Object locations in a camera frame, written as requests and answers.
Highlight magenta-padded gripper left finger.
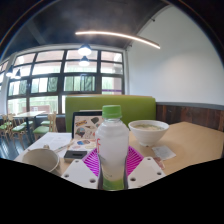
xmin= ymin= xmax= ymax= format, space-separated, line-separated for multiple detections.
xmin=61 ymin=148 xmax=101 ymax=190

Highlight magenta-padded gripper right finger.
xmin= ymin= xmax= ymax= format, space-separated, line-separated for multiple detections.
xmin=126 ymin=145 xmax=167 ymax=190

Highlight clear bottle with green cap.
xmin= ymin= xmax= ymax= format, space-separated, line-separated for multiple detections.
xmin=95 ymin=104 xmax=130 ymax=191

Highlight small dark flat box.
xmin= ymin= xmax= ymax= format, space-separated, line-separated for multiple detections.
xmin=63 ymin=149 xmax=88 ymax=161

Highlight small paper receipt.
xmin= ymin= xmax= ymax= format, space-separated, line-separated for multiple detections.
xmin=151 ymin=144 xmax=177 ymax=161

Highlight white ceramic bowl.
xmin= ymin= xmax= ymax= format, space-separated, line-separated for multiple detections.
xmin=128 ymin=119 xmax=170 ymax=148

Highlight white paper cup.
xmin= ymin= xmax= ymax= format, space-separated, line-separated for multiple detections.
xmin=21 ymin=147 xmax=61 ymax=173

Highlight black-framed standing picture card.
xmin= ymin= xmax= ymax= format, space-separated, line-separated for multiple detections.
xmin=71 ymin=109 xmax=104 ymax=141

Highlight wooden chairs with green seats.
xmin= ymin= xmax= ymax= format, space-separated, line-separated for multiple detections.
xmin=0 ymin=111 xmax=58 ymax=143

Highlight green upholstered bench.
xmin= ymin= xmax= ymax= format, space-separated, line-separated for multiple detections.
xmin=64 ymin=94 xmax=157 ymax=134

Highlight wooden dining table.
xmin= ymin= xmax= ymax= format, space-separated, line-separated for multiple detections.
xmin=13 ymin=110 xmax=47 ymax=134

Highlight dark pendant lamp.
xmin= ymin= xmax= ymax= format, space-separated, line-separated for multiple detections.
xmin=77 ymin=44 xmax=93 ymax=57
xmin=78 ymin=55 xmax=91 ymax=67
xmin=5 ymin=65 xmax=14 ymax=78
xmin=13 ymin=68 xmax=22 ymax=80

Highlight long curved ceiling light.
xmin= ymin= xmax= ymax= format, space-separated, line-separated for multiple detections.
xmin=74 ymin=30 xmax=161 ymax=50

